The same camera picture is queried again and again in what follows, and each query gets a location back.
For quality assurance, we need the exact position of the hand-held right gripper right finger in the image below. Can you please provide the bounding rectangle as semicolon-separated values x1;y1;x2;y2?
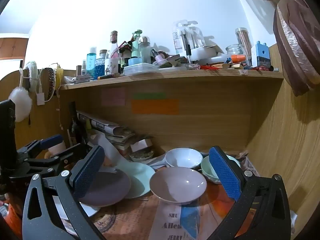
207;146;292;240

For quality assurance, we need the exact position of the purple plate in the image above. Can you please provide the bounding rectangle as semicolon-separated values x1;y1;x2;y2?
79;169;131;207

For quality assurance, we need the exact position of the tall clear tube of sticks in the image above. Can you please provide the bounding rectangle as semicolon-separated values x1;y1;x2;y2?
235;27;252;67

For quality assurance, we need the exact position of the dark wine bottle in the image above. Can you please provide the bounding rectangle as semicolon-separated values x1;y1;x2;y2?
68;102;87;148

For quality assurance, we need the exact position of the white tray box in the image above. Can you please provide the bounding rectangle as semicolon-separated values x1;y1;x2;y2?
191;45;225;64

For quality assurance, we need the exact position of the white plate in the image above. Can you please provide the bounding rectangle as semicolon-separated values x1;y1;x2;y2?
80;202;102;218

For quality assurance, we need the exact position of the pink bowl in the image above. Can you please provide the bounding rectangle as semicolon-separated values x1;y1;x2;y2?
149;167;207;204

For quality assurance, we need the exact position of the clear plastic box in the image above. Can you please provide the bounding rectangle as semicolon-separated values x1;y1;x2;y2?
124;63;160;76

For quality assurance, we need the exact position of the green sticky note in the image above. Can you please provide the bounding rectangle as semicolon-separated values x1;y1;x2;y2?
133;93;167;99

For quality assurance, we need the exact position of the clear cutlery package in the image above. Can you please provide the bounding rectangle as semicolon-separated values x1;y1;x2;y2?
172;20;204;55

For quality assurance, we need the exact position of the white bowl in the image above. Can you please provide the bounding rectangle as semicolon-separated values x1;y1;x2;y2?
165;148;203;168

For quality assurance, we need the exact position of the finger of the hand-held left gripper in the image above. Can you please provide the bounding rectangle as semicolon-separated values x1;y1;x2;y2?
17;134;63;160
25;144;93;172

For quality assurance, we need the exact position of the small bowl of trinkets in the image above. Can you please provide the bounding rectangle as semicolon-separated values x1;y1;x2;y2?
129;150;154;162

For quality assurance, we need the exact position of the orange sticky note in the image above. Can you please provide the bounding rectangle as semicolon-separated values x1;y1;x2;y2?
131;99;180;115

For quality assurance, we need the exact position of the green bowl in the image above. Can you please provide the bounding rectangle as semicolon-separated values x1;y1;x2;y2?
201;155;241;184

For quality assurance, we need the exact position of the blue block-shaped box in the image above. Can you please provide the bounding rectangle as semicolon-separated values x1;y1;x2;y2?
251;41;270;68

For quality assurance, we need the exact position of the white charger with cable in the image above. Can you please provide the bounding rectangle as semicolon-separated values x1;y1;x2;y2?
19;64;62;105

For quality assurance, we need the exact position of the green pump bottle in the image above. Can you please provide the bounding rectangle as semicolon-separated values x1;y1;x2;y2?
131;30;143;58

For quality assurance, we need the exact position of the pink mug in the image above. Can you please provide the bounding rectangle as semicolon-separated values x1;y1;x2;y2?
47;142;66;159

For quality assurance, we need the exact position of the clear bottle with pink cap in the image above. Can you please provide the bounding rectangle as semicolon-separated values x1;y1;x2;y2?
106;31;121;75

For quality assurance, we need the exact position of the glass jar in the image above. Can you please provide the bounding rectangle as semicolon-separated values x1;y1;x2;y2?
226;44;244;62

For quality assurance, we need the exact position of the white toy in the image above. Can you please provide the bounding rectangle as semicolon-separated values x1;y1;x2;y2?
72;74;92;83

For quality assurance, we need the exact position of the green plate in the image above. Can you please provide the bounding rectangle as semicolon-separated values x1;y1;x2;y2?
117;162;156;199

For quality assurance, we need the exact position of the pile of newspapers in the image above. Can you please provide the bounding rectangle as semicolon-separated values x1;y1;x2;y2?
76;110;135;155

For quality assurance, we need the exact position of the pink sticky note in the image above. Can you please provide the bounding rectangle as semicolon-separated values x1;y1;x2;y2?
101;87;126;106

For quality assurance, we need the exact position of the orange cloth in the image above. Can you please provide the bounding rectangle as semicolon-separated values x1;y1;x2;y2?
0;197;23;238

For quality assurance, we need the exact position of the small white box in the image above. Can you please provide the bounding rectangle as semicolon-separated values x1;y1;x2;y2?
130;139;153;153

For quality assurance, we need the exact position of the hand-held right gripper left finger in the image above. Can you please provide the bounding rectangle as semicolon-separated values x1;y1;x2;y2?
22;145;107;240

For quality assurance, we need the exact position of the striped mauve curtain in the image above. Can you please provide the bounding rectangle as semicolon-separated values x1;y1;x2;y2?
220;0;320;97

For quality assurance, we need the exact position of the blue liquid bottle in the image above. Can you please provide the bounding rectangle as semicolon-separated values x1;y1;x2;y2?
95;50;107;78
87;47;97;79

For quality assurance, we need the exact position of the glass bottle with silver cap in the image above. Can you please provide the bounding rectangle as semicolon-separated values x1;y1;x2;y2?
138;36;153;64

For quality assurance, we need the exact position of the brown pen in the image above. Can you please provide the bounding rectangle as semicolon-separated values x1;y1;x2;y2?
97;73;120;80

